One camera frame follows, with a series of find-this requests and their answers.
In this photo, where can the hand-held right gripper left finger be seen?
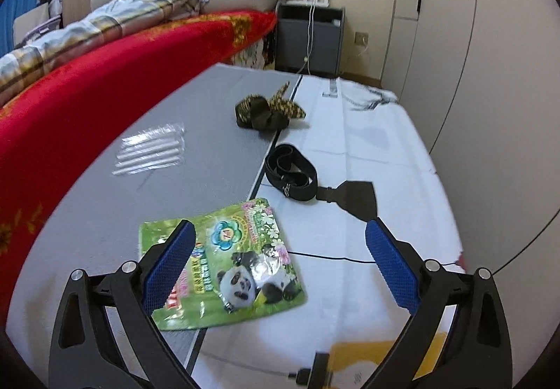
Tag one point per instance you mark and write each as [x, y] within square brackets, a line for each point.
[170, 266]

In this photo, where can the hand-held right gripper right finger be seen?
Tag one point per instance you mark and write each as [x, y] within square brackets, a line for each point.
[391, 266]

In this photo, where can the green panda print packet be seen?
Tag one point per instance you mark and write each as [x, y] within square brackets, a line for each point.
[245, 249]

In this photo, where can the yellow flat packet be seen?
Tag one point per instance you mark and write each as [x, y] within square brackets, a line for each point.
[372, 354]

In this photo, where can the clear plastic packet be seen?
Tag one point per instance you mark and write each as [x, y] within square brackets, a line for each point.
[148, 148]

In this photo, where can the white printed bed sheet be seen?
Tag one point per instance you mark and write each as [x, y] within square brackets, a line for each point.
[372, 139]

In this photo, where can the grey mat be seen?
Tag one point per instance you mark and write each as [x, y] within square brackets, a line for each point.
[210, 139]

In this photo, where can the brown patterned scrunchie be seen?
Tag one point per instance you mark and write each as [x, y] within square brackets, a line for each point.
[258, 113]

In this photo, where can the red floral blanket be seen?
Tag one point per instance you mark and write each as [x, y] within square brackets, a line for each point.
[87, 100]

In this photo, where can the white wardrobe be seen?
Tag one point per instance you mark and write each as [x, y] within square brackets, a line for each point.
[481, 43]

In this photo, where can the grey nightstand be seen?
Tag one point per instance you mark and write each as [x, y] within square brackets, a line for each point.
[308, 39]

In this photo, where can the blue plaid quilt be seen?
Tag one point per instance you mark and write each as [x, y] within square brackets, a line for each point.
[109, 17]

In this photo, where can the blue curtain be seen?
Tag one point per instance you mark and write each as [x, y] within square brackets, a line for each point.
[19, 4]

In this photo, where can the brass wall socket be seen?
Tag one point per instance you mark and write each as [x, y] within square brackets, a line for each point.
[361, 38]

